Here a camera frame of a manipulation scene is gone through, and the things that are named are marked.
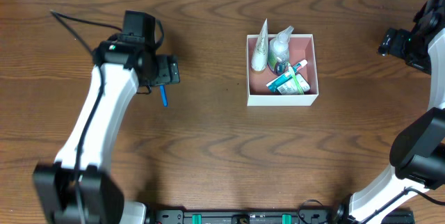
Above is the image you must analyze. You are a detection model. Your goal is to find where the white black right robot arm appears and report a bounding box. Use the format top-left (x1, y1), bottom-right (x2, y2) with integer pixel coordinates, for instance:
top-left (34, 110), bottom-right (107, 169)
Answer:
top-left (332, 0), bottom-right (444, 223)

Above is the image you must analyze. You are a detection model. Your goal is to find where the blue disposable razor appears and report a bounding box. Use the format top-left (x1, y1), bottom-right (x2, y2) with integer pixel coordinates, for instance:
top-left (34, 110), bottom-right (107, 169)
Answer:
top-left (159, 85), bottom-right (168, 107)

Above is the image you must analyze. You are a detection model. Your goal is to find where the white shampoo tube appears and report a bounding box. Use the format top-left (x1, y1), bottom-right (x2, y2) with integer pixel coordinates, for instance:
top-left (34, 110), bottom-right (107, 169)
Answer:
top-left (251, 19), bottom-right (268, 72)

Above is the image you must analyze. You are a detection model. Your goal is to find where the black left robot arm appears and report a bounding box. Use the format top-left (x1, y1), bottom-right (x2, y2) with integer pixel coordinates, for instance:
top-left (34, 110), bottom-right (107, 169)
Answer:
top-left (33, 33), bottom-right (180, 223)

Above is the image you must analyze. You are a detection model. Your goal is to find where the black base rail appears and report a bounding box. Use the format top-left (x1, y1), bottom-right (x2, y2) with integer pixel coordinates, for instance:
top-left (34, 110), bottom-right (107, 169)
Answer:
top-left (142, 208), bottom-right (416, 224)

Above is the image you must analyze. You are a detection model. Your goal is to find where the green Colgate toothpaste tube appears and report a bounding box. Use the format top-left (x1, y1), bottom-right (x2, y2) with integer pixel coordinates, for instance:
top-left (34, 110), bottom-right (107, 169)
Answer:
top-left (266, 60), bottom-right (307, 93)

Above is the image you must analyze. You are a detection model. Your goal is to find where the green white toothbrush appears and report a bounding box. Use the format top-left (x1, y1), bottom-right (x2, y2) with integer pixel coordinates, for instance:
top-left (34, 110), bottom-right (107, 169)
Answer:
top-left (288, 63), bottom-right (304, 95)

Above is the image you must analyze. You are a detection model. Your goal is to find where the clear mouthwash bottle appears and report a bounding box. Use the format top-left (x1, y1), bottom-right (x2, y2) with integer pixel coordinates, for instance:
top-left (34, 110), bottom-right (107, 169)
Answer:
top-left (267, 26), bottom-right (294, 75)

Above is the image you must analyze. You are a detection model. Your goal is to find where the green white soap packet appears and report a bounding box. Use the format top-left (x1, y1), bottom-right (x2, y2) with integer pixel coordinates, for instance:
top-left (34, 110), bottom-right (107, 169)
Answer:
top-left (277, 74), bottom-right (310, 95)

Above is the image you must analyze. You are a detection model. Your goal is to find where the white box pink interior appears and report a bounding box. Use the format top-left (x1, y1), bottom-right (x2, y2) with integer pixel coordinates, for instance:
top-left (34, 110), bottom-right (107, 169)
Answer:
top-left (245, 34), bottom-right (319, 106)

